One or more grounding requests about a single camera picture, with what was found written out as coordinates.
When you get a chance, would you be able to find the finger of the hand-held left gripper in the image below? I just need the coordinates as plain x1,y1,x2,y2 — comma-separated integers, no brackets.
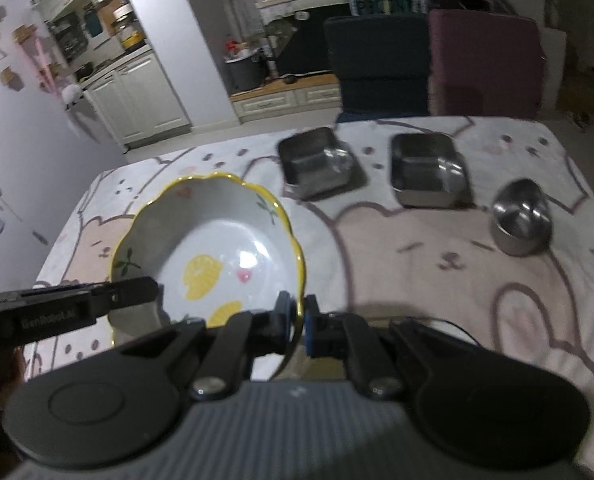
91,276,160,315

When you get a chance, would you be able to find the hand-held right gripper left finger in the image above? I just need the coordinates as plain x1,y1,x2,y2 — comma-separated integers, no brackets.
112,290,298,401

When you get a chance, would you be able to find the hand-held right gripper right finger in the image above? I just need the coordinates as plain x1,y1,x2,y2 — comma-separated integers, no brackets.
303,296,478,401

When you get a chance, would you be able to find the yellow-rimmed lemon print bowl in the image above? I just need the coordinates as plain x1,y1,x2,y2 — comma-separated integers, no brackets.
108,172,305,381

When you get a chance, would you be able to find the person's left hand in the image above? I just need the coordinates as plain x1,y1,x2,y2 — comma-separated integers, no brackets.
0,345,26,413

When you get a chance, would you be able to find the bear print tablecloth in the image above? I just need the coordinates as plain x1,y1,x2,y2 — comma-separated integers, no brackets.
24,115,594,480

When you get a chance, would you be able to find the square steel container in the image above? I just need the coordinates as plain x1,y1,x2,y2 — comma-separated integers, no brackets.
388,132,476,209
277,127,368,202

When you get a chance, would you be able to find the white kitchen cabinet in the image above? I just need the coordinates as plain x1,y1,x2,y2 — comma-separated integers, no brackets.
83,50,194,147

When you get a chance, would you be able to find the white plush toy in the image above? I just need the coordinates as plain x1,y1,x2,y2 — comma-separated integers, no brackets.
59,84,86,111

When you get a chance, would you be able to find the wooden-top drawer bench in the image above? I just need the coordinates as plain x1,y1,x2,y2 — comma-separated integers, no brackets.
228,74,344,124

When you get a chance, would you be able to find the small round steel bowl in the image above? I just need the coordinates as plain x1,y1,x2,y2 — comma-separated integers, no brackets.
491,178,556,257

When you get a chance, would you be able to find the grey bin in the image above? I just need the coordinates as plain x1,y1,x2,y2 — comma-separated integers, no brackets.
225,52,269,93

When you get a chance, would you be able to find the dark blue chair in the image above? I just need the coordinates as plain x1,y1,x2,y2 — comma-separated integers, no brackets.
323,12,434,117

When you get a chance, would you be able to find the maroon chair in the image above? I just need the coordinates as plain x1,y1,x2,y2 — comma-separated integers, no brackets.
428,8,547,119

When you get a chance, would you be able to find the teal sign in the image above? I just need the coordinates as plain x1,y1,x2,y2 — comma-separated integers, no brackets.
351,0,429,17

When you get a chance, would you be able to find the cardboard box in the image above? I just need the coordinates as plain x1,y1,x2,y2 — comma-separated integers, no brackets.
556,66,594,117

